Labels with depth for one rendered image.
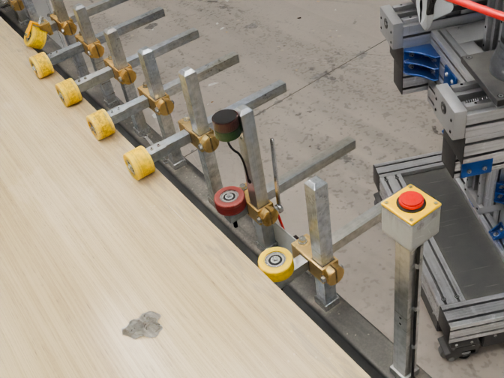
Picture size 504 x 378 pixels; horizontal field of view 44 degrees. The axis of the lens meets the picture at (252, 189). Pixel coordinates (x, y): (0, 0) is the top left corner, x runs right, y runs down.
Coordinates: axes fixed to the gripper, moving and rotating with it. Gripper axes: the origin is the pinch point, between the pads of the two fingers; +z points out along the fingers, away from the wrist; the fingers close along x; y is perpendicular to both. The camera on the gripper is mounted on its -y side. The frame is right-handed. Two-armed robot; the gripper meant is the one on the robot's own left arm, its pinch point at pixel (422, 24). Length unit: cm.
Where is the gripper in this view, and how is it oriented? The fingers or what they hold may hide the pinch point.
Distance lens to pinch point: 135.3
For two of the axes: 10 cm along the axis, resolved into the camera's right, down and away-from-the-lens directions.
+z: 1.4, 7.4, 6.6
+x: -1.4, -6.5, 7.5
